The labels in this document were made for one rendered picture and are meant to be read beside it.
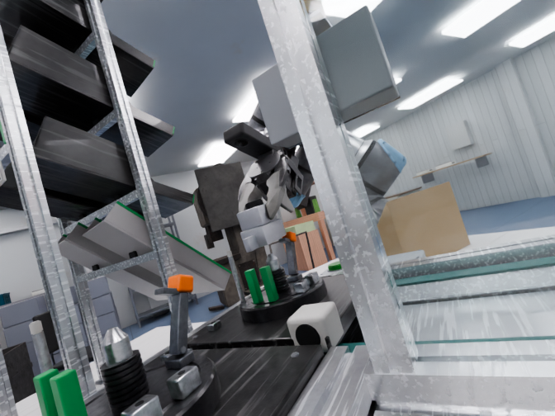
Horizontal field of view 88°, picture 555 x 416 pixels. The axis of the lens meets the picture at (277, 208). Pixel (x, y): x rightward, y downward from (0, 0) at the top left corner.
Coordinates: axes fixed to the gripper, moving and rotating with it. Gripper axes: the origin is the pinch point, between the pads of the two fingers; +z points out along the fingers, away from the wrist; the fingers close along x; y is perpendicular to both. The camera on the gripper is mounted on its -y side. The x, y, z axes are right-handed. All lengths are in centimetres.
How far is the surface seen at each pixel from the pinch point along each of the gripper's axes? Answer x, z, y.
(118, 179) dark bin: 22.5, -5.4, -14.0
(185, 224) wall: 492, -335, 267
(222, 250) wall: 460, -317, 367
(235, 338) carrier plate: 1.0, 18.2, 2.6
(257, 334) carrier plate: -2.0, 17.7, 3.2
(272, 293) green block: -1.9, 11.5, 4.9
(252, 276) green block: 0.7, 9.4, 3.0
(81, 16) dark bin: 22, -30, -36
